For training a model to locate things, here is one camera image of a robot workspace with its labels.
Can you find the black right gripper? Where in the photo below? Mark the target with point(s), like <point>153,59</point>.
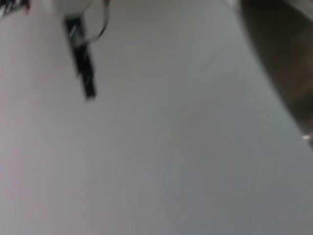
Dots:
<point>75,33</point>

